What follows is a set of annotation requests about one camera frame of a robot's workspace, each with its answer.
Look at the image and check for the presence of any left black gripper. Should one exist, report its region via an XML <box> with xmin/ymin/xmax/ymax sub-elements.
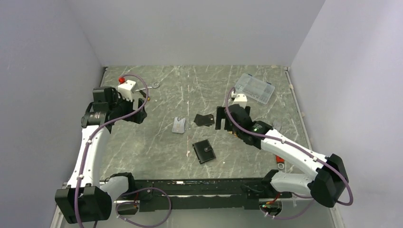
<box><xmin>109</xmin><ymin>91</ymin><xmax>147</xmax><ymax>124</ymax></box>

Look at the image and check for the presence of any black leather card holder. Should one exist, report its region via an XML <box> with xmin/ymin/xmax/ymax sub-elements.
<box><xmin>192</xmin><ymin>139</ymin><xmax>216</xmax><ymax>164</ymax></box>

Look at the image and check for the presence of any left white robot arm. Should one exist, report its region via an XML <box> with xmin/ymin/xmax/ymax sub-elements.
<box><xmin>55</xmin><ymin>86</ymin><xmax>148</xmax><ymax>226</ymax></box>

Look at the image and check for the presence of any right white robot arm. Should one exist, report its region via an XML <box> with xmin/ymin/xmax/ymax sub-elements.
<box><xmin>215</xmin><ymin>104</ymin><xmax>352</xmax><ymax>208</ymax></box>

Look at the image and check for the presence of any clear plastic organizer box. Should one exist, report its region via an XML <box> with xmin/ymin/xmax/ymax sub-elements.
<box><xmin>235</xmin><ymin>73</ymin><xmax>275</xmax><ymax>105</ymax></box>

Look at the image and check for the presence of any silver open-end wrench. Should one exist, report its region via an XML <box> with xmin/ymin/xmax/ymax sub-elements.
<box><xmin>136</xmin><ymin>82</ymin><xmax>161</xmax><ymax>92</ymax></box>

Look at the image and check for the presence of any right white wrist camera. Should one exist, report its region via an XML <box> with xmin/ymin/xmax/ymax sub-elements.
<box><xmin>231</xmin><ymin>93</ymin><xmax>248</xmax><ymax>108</ymax></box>

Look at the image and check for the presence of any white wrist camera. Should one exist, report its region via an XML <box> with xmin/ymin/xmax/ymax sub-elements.
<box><xmin>117</xmin><ymin>77</ymin><xmax>138</xmax><ymax>102</ymax></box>
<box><xmin>231</xmin><ymin>93</ymin><xmax>248</xmax><ymax>108</ymax></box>

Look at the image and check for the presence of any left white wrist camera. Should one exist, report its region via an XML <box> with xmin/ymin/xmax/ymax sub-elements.
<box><xmin>117</xmin><ymin>77</ymin><xmax>138</xmax><ymax>102</ymax></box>

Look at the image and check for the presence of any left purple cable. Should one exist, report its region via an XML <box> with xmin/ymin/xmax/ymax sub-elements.
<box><xmin>74</xmin><ymin>74</ymin><xmax>172</xmax><ymax>228</ymax></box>

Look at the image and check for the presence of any purple cable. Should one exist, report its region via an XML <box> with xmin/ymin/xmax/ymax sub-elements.
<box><xmin>74</xmin><ymin>74</ymin><xmax>172</xmax><ymax>228</ymax></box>
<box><xmin>225</xmin><ymin>87</ymin><xmax>354</xmax><ymax>220</ymax></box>

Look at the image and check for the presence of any orange handled tool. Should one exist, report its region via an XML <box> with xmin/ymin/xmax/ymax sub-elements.
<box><xmin>275</xmin><ymin>155</ymin><xmax>285</xmax><ymax>171</ymax></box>

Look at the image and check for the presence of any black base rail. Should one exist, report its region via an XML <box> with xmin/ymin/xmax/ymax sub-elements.
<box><xmin>118</xmin><ymin>178</ymin><xmax>292</xmax><ymax>212</ymax></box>

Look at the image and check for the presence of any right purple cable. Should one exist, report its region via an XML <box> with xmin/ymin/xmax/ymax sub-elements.
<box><xmin>225</xmin><ymin>87</ymin><xmax>354</xmax><ymax>220</ymax></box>

